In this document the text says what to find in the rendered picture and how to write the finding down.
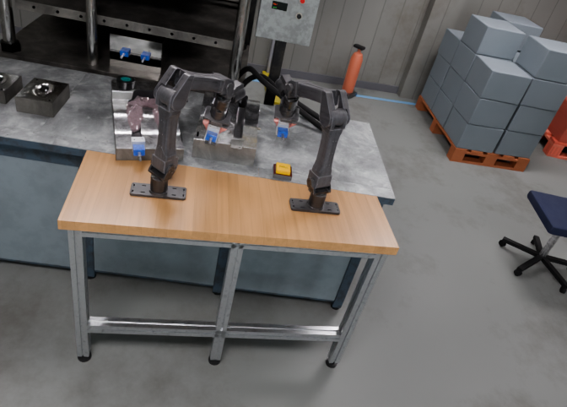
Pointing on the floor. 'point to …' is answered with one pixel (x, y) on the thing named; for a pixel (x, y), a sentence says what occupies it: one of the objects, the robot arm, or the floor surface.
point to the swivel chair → (553, 224)
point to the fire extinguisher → (353, 72)
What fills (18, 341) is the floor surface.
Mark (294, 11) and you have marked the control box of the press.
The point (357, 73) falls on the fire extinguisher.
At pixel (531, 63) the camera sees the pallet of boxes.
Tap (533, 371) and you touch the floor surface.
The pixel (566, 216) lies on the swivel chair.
